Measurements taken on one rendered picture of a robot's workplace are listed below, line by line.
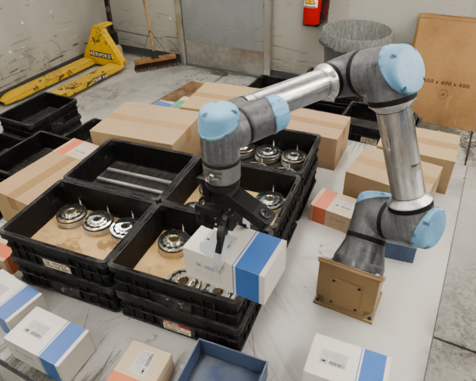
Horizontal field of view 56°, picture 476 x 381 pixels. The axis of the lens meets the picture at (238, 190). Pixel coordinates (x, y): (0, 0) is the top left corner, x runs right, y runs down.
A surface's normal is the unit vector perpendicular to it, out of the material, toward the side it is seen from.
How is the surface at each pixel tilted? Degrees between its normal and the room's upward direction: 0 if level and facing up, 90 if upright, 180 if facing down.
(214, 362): 0
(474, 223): 0
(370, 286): 90
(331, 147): 90
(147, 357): 0
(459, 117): 72
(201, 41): 90
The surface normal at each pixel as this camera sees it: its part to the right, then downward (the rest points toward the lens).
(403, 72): 0.52, 0.00
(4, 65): 0.88, 0.26
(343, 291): -0.46, 0.54
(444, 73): -0.44, 0.36
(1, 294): -0.03, -0.80
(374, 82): -0.73, 0.47
